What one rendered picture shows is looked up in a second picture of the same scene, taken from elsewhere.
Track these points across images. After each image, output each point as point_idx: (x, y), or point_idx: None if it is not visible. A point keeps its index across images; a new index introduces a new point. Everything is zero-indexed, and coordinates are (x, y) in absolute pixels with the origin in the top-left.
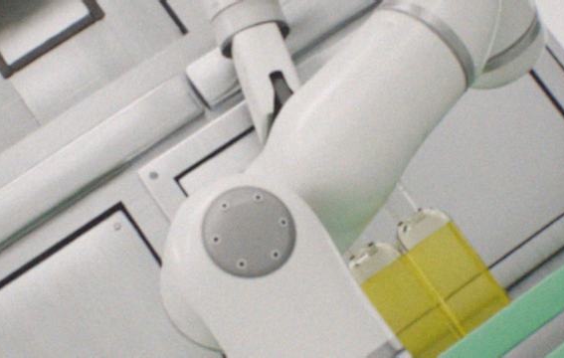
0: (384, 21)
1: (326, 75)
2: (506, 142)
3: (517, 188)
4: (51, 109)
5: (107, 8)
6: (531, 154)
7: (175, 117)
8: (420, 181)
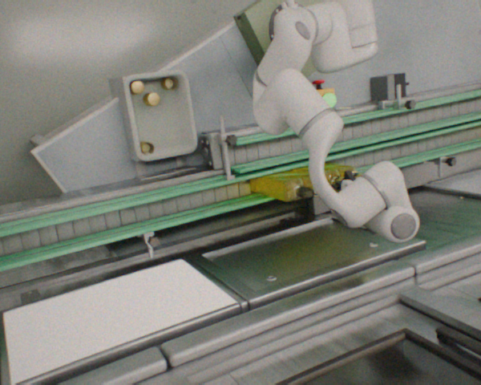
0: (313, 10)
1: (331, 7)
2: (248, 260)
3: (247, 252)
4: None
5: (478, 301)
6: (237, 258)
7: (412, 255)
8: (290, 250)
